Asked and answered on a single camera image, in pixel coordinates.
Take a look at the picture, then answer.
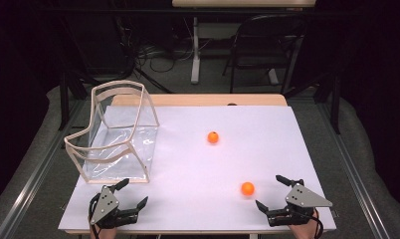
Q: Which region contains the tangle of floor cables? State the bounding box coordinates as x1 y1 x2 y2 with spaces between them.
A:
114 16 212 74

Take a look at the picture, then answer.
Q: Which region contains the person's left hand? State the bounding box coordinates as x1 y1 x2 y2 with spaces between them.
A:
90 225 118 239

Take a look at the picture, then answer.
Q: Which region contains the orange ball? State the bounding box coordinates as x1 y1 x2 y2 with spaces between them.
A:
206 130 220 144
240 181 256 197

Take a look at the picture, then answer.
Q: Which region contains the clear plastic bag beige trim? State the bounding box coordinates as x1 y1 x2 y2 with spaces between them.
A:
64 79 161 184

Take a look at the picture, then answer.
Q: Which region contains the aluminium floor rail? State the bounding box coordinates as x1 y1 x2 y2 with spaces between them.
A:
0 99 87 239
315 99 393 239

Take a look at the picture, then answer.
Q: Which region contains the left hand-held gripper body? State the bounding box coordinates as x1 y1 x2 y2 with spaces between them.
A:
88 184 140 230

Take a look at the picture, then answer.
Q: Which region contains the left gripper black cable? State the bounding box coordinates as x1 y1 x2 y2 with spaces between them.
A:
88 192 102 239

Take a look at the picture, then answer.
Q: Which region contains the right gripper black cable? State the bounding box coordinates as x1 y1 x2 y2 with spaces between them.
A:
311 208 325 239

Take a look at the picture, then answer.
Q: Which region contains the wooden table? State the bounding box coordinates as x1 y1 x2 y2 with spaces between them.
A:
58 93 337 236

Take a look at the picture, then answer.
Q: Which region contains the white desk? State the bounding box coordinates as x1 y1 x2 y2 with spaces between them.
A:
171 0 316 86

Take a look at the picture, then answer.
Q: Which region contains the black folding chair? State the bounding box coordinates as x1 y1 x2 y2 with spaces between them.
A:
222 13 306 96

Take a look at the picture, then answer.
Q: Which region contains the white table sheet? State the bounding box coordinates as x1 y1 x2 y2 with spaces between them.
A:
58 105 337 233

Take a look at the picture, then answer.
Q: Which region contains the person's right hand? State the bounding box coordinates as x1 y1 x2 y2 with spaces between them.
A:
289 212 321 239

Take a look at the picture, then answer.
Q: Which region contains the black metal stand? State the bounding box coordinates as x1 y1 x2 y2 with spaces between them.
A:
57 71 90 131
315 74 342 135

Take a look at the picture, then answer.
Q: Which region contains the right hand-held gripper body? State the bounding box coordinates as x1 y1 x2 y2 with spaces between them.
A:
266 182 333 228

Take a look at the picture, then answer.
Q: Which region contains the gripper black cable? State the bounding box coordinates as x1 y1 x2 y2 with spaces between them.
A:
88 192 102 239
311 208 325 239

